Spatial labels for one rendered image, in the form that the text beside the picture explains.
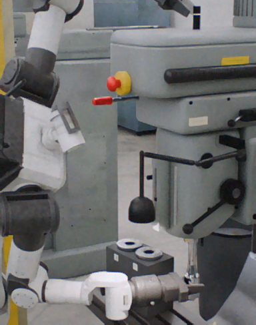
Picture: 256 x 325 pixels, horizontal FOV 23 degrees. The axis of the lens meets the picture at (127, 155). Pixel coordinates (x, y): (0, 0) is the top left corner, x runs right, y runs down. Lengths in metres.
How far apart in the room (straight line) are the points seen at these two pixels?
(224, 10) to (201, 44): 6.84
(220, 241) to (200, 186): 2.07
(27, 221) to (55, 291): 0.30
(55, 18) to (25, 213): 0.62
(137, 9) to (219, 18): 1.20
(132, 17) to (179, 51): 7.52
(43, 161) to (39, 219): 0.17
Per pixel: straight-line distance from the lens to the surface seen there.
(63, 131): 1.67
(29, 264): 1.75
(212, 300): 3.94
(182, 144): 1.64
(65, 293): 1.83
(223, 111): 1.63
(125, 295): 1.80
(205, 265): 3.86
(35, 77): 1.83
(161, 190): 1.70
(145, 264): 2.02
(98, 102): 1.67
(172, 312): 2.13
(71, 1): 1.94
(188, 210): 1.69
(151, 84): 1.51
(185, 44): 1.53
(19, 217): 1.61
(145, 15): 8.98
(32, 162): 1.68
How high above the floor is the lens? 1.97
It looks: 14 degrees down
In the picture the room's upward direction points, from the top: straight up
